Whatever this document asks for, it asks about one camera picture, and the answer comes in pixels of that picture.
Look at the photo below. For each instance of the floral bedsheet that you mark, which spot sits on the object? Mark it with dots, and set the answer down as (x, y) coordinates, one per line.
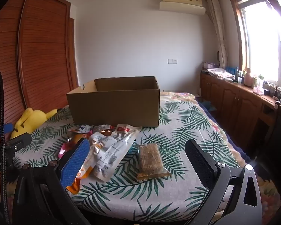
(269, 192)

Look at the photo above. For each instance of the blue box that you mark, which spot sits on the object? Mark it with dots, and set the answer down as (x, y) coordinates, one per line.
(231, 70)

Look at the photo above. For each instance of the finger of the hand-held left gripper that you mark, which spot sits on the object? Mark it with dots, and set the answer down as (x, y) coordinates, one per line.
(18, 142)
(7, 129)

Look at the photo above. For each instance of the white red-label snack packet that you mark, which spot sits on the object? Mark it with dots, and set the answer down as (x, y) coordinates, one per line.
(114, 152)

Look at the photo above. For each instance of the brown cereal bar packet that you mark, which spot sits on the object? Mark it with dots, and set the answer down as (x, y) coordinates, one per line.
(149, 161)

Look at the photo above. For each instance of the pale patterned curtain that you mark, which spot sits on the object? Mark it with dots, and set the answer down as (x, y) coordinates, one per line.
(219, 32)

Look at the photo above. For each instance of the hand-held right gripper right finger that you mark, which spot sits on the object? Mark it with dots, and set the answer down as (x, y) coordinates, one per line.
(199, 166)

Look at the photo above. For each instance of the yellow plush toy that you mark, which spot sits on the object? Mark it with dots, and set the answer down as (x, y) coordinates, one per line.
(30, 121)

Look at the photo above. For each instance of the pile of small wrappers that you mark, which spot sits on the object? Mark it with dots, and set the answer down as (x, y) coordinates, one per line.
(105, 129)

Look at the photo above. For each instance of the pink box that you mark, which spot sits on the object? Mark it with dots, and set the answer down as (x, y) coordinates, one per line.
(209, 65)

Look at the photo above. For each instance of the wooden slatted wardrobe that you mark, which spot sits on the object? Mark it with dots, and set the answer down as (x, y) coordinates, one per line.
(42, 51)

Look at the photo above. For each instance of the dark blue bed base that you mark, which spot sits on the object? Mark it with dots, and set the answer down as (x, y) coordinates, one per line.
(229, 140)

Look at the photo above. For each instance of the wooden framed window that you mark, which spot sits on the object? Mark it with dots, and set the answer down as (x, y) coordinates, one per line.
(262, 42)

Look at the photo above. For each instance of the brown cardboard box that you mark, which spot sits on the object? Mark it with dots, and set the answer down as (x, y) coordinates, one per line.
(112, 107)

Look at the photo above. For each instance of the orange snack packet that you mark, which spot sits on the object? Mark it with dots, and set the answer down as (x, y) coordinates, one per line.
(86, 168)

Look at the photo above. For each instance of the wooden sideboard cabinet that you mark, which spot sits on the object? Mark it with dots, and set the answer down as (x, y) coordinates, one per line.
(236, 103)

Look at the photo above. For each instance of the leaf-print blanket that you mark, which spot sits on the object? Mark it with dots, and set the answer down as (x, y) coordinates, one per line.
(189, 121)

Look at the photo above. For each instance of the stack of papers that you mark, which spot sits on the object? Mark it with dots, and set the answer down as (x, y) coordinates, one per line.
(220, 72)

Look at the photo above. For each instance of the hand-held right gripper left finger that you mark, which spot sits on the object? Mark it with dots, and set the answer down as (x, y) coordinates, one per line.
(75, 161)

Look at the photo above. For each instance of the white wall switch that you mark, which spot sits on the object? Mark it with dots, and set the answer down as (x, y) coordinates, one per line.
(172, 61)

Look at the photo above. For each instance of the pink bottle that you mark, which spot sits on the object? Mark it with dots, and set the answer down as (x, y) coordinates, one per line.
(248, 79)

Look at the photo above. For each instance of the cream air conditioner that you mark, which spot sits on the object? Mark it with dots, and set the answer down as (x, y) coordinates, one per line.
(181, 4)

